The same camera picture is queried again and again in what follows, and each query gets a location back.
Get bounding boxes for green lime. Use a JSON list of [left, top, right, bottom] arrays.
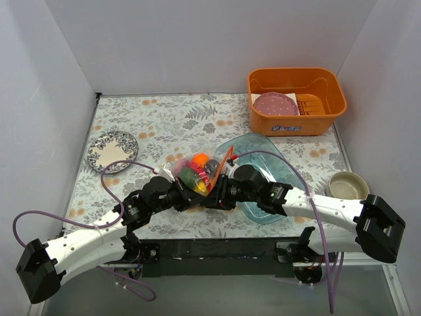
[[178, 167, 197, 187]]

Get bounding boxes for yellow bell pepper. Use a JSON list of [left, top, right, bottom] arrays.
[[193, 180, 209, 196]]

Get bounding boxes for purple onion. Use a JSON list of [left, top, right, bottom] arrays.
[[172, 158, 189, 174]]

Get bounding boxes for clear zip top bag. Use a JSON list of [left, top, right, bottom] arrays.
[[168, 145, 234, 196]]

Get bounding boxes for orange fruit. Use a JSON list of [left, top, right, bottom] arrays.
[[192, 153, 210, 166]]

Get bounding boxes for dark purple plum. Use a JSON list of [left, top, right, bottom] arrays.
[[205, 159, 220, 174]]

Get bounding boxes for red chili pepper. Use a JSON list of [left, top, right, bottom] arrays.
[[188, 161, 210, 184]]

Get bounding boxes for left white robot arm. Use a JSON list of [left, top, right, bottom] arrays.
[[16, 176, 205, 304]]

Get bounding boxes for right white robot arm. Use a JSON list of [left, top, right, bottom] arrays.
[[201, 165, 406, 263]]

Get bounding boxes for blue transparent plastic tray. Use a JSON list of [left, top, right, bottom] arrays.
[[214, 133, 309, 225]]

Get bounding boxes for blue floral plate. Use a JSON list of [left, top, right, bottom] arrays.
[[87, 130, 139, 174]]

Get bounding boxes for pink dotted plate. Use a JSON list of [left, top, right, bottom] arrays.
[[251, 92, 300, 116]]

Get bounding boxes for orange plastic basin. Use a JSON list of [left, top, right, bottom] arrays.
[[248, 68, 347, 136]]

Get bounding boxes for beige ceramic bowl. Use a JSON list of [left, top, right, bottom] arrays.
[[326, 171, 370, 199]]

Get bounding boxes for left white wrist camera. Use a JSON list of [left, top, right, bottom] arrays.
[[159, 162, 174, 182]]

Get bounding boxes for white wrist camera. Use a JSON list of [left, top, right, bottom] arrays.
[[159, 162, 174, 182], [224, 155, 239, 178]]

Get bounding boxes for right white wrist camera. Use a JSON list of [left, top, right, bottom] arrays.
[[224, 155, 239, 178]]

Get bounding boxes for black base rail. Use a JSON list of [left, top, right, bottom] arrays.
[[142, 237, 298, 278]]

